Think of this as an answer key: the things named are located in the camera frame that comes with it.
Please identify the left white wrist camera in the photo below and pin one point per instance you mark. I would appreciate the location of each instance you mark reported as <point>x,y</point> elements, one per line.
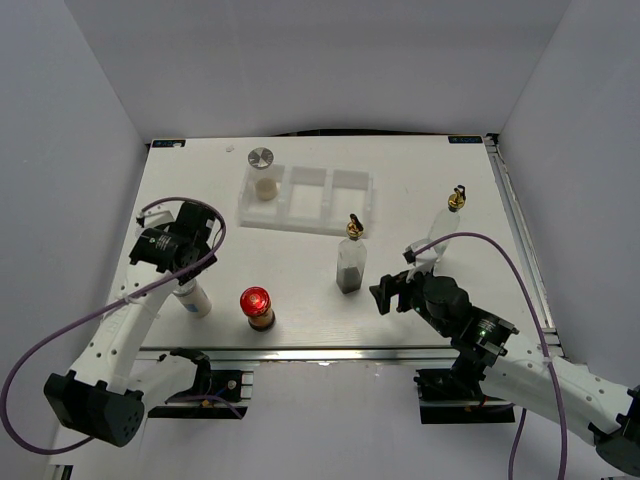
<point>152,219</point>

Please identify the glass bottle with dark sauce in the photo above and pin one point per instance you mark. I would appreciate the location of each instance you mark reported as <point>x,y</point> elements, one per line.
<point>352,255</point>

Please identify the beige powder silver-lid jar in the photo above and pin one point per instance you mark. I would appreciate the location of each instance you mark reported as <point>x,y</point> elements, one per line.
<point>260,160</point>

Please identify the blue corner sticker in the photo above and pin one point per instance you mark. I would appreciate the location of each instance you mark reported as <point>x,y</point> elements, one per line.
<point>168,143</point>
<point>465,139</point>

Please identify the red-cap brown sauce bottle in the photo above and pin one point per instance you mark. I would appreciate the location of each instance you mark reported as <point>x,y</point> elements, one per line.
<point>256,305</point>

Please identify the left blue corner sticker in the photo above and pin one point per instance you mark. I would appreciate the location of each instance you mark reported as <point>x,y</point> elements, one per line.
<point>168,143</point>

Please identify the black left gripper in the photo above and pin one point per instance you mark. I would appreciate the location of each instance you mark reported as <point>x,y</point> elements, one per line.
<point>186,277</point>

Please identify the clear glass oil bottle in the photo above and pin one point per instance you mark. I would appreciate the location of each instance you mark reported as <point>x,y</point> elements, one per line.
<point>447,220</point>

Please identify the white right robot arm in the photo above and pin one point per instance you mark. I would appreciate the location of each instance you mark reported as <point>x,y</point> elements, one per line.
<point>496,360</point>

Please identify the white blue-label silver-lid shaker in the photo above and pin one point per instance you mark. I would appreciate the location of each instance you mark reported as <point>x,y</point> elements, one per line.
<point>193,298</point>

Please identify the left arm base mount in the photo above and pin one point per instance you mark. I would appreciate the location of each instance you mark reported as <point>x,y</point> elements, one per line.
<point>219,392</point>

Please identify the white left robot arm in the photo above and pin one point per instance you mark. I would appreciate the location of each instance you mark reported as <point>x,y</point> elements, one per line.
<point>100,396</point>

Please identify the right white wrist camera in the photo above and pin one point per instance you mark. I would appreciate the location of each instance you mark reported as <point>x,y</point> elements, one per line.
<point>420,259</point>

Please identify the white three-compartment plastic tray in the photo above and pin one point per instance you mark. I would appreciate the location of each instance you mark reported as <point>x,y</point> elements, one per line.
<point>312,200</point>

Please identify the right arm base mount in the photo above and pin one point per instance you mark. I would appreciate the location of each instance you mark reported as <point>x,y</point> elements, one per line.
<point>442,402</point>

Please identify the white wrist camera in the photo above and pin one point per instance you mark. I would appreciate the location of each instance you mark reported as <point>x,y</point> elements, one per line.
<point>420,259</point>
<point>152,219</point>

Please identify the right blue corner sticker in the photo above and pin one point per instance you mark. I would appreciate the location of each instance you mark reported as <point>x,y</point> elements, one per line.
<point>465,139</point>

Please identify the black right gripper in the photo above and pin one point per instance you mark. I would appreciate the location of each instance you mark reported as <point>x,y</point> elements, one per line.
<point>382,297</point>

